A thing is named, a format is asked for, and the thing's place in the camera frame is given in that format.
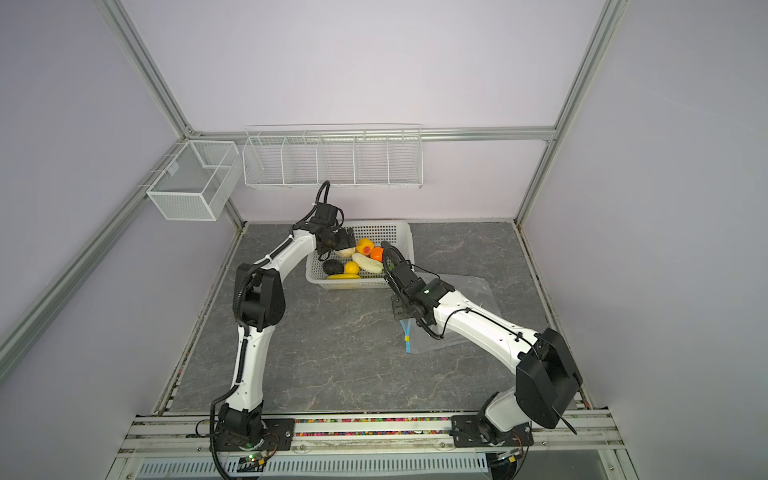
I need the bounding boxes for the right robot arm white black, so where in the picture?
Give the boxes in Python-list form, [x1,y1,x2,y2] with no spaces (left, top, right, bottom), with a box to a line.
[382,242,583,446]

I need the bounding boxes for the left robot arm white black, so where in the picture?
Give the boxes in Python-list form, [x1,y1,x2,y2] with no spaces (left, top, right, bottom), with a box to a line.
[210,180,347,448]

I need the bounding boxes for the white wire wall shelf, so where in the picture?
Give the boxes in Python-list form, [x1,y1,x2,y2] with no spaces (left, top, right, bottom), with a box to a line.
[241,123,424,189]

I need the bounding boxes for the beige round potato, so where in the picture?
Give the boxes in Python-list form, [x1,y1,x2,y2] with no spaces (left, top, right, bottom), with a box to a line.
[336,247,357,258]

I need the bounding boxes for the white perforated plastic basket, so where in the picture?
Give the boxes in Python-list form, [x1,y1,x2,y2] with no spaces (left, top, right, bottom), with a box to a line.
[305,220,415,290]

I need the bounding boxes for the dark round avocado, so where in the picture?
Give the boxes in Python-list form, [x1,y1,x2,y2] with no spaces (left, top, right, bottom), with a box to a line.
[322,259,345,276]

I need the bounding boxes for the aluminium frame profiles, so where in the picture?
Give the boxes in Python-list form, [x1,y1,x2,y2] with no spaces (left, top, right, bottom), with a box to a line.
[0,0,631,478]

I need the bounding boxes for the clear zip bag blue zipper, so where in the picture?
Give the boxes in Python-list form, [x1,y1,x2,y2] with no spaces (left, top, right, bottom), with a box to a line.
[397,274,501,355]

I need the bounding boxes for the white vent grille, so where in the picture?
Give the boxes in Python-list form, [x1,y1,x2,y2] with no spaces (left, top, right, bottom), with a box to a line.
[133,453,490,479]

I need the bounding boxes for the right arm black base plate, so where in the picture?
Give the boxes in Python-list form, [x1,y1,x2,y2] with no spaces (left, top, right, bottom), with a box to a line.
[449,414,534,448]

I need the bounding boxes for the small yellow lemon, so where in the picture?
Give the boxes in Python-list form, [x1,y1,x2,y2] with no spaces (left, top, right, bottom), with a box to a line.
[344,261,360,275]

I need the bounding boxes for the white mesh wall box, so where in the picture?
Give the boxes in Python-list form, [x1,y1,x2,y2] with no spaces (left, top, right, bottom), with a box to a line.
[147,140,243,221]

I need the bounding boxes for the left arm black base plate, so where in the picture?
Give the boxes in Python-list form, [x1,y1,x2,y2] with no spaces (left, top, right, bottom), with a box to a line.
[214,417,296,454]

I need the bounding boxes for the yellow peach with red spot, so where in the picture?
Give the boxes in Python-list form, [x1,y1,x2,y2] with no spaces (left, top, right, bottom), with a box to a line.
[356,238,376,256]

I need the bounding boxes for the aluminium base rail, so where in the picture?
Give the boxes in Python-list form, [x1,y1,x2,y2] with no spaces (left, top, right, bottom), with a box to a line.
[118,410,626,457]

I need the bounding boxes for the orange tangerine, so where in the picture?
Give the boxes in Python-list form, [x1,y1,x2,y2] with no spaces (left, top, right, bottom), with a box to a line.
[369,247,384,262]

